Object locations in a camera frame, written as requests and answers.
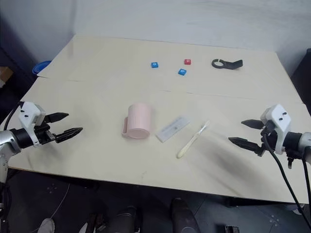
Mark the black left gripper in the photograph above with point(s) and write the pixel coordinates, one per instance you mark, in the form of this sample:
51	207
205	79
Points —
43	133

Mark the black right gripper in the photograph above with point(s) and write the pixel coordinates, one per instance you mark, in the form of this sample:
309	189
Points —
265	139

